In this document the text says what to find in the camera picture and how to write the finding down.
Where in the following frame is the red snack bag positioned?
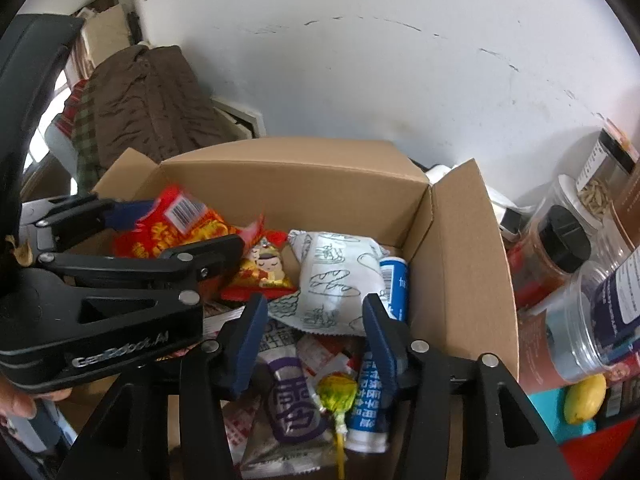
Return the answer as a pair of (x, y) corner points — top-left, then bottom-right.
(112, 185), (240, 259)

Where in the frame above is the brown cardboard box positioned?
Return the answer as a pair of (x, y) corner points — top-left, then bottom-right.
(94, 136), (518, 372)

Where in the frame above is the white illustrated snack bag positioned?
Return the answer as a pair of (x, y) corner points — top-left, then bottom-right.
(268, 230), (390, 337)

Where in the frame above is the yellow green pear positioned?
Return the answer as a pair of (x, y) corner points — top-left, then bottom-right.
(563, 374), (606, 425)

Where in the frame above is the blue label clear jar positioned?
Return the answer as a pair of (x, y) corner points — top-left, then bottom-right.
(518, 252), (639, 394)

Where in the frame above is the blue tablet tube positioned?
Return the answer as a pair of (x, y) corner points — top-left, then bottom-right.
(380, 257), (409, 322)

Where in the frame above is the purple white snack packet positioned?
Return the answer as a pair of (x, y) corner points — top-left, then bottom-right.
(240, 344), (336, 479)

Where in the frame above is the plaid cloth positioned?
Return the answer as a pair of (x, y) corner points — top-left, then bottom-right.
(72, 79), (105, 193)

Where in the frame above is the red canister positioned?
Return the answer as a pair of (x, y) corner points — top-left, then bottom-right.
(560, 417), (639, 480)

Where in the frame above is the black lid spice jar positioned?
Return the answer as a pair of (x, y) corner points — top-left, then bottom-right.
(506, 205), (591, 310)

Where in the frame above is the brown jacket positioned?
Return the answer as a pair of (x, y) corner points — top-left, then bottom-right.
(87, 44), (236, 169)

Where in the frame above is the person's left hand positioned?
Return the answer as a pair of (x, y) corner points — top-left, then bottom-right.
(0, 376), (73, 419)

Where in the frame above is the yellow green lollipop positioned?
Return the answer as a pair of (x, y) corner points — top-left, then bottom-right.
(317, 372), (358, 480)

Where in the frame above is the seed jar black lid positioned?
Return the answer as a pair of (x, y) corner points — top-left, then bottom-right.
(576, 119), (639, 221)

